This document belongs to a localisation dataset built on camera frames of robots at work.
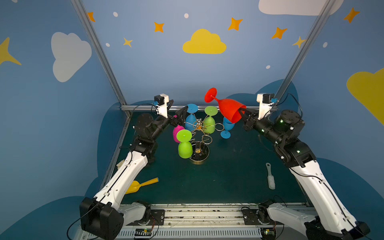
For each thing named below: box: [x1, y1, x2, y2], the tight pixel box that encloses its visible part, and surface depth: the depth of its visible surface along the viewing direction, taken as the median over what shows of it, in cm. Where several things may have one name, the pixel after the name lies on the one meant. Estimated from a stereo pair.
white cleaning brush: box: [265, 162, 276, 190], surface depth 87 cm
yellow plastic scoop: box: [125, 177, 160, 195], surface depth 86 cm
